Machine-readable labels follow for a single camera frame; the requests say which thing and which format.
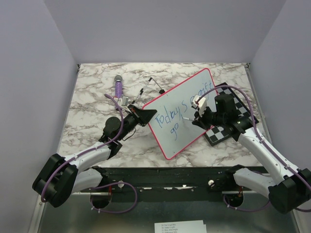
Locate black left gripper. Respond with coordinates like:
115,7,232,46
117,105,157,141

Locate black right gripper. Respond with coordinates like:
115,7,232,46
192,104,225,131

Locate pink framed whiteboard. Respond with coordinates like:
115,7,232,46
143,68,215,160

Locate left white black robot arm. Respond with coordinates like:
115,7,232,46
32,104,157,207

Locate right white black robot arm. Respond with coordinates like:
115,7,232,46
191,94,311,214

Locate black whiteboard stand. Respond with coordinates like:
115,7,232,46
133,77,165,102

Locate black white chessboard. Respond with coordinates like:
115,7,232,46
203,82,251,146

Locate purple toy microphone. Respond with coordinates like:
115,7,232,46
114,75,123,98

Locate white instruction paper sheet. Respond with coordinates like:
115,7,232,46
154,220,207,233

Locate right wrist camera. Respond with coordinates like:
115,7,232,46
191,95,207,117

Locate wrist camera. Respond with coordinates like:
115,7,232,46
191,95,207,117
118,96,129,107

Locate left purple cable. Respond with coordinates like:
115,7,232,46
40,94,138,214

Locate purple cable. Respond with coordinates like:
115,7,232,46
40,94,138,214
195,85,311,212

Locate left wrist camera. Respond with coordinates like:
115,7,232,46
118,96,129,107

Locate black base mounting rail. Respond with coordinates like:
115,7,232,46
80,165,253,202

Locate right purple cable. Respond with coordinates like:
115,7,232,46
195,85,311,212

